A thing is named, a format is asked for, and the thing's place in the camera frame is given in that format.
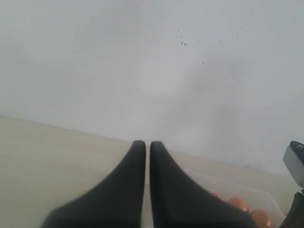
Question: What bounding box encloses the brown egg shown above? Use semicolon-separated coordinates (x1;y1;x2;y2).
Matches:
212;193;225;201
250;209;274;228
227;197;249;212

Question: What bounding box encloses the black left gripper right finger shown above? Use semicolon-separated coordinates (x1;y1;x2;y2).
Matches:
150;142;256;228

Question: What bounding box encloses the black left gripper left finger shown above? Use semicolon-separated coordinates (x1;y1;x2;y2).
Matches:
41;141;146;228

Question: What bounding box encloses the clear plastic bin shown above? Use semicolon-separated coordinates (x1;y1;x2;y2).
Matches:
183;169;285;228

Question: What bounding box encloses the brown egg back middle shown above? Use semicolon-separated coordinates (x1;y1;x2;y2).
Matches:
250;209;274;228

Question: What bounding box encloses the brown egg back left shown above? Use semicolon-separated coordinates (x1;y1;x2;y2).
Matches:
227;197;249;212

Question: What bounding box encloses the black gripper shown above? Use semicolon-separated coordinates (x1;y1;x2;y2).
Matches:
280;192;304;228

